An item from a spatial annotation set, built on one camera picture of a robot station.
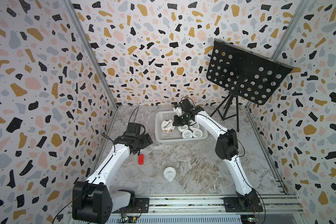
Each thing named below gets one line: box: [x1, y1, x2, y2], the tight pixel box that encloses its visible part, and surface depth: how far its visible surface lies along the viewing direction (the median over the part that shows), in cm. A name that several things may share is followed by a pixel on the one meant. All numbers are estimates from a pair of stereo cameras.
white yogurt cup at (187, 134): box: [182, 129, 193, 139], surface depth 96 cm
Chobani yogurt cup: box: [161, 119, 175, 133], surface depth 98 cm
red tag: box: [138, 154, 145, 166], surface depth 92 cm
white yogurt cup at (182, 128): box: [177, 124, 189, 133], surface depth 99 cm
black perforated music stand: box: [206, 38, 294, 133], surface depth 79 cm
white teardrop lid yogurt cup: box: [163, 166, 177, 182], surface depth 81 cm
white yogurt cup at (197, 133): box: [192, 128, 203, 138], surface depth 97 cm
